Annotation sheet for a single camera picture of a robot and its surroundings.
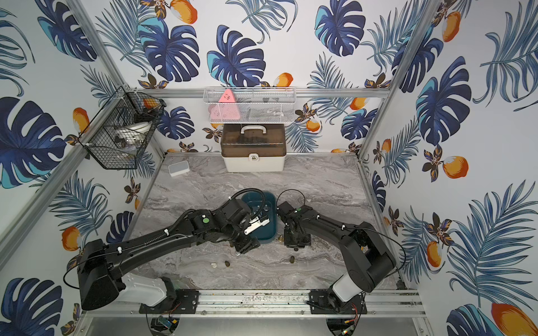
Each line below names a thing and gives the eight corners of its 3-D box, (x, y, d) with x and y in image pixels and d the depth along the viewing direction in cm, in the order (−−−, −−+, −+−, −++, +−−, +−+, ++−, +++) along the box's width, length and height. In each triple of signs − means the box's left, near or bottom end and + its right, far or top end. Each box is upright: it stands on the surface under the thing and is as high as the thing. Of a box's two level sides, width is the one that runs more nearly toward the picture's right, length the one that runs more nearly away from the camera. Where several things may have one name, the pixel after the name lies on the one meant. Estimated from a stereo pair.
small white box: (170, 176, 114) (169, 173, 113) (169, 167, 118) (168, 164, 117) (190, 171, 117) (188, 168, 115) (188, 162, 121) (187, 160, 119)
